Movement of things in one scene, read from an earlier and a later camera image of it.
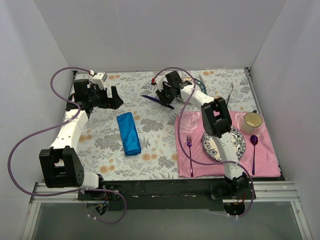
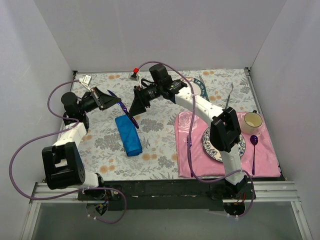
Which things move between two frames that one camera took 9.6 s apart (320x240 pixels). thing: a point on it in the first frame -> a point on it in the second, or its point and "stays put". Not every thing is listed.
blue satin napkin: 129,133 stays put
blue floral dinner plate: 238,140 stays put
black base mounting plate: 158,195 stays put
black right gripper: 164,93 -> 139,97
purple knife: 157,100 -> 132,118
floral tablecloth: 137,140 stays put
